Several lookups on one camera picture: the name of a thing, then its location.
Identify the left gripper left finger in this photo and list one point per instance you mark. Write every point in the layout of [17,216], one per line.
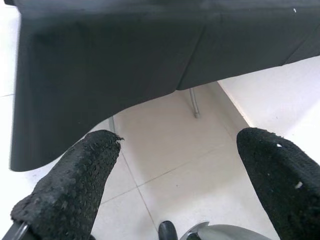
[70,187]

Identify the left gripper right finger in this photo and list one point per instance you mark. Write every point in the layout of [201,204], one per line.
[282,187]

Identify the black table cloth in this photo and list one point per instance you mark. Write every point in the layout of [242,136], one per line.
[125,50]

